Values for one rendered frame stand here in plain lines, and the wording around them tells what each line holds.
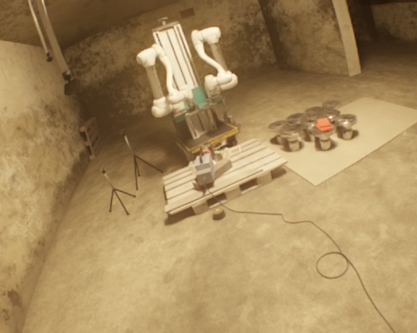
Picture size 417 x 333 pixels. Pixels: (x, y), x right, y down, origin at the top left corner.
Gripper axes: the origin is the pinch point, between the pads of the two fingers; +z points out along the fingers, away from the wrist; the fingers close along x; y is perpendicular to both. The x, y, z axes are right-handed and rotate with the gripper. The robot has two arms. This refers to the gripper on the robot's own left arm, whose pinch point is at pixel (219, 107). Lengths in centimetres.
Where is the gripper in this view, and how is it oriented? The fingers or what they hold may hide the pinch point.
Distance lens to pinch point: 277.8
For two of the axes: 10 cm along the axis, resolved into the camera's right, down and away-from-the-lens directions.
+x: 8.8, -4.3, 1.8
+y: 3.4, 3.2, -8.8
